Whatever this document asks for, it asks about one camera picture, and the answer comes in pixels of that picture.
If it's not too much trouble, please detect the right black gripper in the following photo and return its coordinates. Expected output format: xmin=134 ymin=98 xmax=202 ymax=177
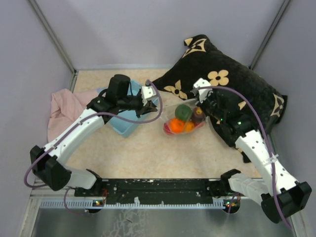
xmin=196 ymin=90 xmax=226 ymax=121

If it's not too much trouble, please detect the dark red apple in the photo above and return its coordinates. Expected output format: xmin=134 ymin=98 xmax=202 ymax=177
xmin=191 ymin=107 xmax=205 ymax=125

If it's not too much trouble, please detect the light blue plastic basket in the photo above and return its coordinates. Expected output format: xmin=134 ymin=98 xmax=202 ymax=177
xmin=95 ymin=74 xmax=161 ymax=138

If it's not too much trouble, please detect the green yellow mango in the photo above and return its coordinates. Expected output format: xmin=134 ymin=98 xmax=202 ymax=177
xmin=175 ymin=104 xmax=193 ymax=121

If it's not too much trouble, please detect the yellow lemon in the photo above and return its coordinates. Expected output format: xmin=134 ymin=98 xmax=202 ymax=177
xmin=183 ymin=121 xmax=195 ymax=132

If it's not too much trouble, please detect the clear dotted zip bag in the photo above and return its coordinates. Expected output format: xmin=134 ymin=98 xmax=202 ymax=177
xmin=160 ymin=99 xmax=206 ymax=135

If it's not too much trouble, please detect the orange fruit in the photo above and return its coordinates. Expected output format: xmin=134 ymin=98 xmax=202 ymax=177
xmin=169 ymin=118 xmax=185 ymax=133

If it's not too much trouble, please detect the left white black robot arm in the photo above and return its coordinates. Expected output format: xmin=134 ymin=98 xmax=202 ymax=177
xmin=24 ymin=75 xmax=162 ymax=196

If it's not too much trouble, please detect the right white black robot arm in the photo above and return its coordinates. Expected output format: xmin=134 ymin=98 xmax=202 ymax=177
xmin=220 ymin=88 xmax=312 ymax=224

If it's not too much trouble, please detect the black floral pillow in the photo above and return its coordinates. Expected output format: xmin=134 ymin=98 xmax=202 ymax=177
xmin=154 ymin=35 xmax=287 ymax=148

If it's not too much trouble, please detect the pink cloth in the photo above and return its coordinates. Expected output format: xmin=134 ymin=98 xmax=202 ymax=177
xmin=47 ymin=89 xmax=98 ymax=142

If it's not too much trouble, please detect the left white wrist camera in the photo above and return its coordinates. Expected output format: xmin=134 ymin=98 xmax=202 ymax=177
xmin=141 ymin=86 xmax=158 ymax=105

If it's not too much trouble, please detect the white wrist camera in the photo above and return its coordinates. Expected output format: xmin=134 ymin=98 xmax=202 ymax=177
xmin=192 ymin=78 xmax=213 ymax=103
xmin=141 ymin=86 xmax=158 ymax=105

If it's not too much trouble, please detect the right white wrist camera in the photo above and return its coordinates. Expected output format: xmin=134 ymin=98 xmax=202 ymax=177
xmin=192 ymin=78 xmax=213 ymax=103

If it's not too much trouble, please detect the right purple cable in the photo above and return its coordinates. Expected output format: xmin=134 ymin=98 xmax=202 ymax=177
xmin=197 ymin=85 xmax=292 ymax=229

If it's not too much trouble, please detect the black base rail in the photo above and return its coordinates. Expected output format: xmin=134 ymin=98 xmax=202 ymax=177
xmin=75 ymin=178 xmax=233 ymax=205

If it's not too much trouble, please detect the white slotted cable duct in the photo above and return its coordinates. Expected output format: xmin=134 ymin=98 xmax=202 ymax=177
xmin=39 ymin=197 xmax=225 ymax=209

